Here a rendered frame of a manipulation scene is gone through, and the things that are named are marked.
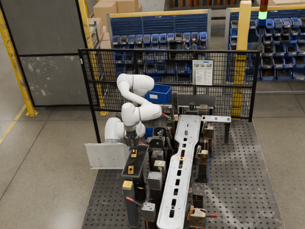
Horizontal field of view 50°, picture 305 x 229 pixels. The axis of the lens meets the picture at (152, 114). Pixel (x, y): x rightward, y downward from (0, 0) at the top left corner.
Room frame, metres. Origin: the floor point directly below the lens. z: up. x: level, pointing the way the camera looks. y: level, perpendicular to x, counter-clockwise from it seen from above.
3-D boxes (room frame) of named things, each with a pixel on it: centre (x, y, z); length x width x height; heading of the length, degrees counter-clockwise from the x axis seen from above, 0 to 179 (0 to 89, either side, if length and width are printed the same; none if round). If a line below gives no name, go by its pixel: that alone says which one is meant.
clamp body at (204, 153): (2.09, -0.40, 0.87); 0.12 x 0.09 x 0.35; 76
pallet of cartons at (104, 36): (5.87, 0.80, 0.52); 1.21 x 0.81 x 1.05; 177
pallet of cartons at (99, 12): (7.24, 0.52, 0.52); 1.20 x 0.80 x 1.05; 170
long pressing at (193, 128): (2.05, -0.22, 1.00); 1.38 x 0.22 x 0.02; 166
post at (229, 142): (2.58, -0.74, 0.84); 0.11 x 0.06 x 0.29; 76
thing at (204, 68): (3.04, -0.56, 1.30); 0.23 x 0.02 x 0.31; 76
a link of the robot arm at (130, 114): (1.94, 0.16, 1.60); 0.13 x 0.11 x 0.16; 96
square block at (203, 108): (2.76, -0.52, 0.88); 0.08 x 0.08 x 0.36; 76
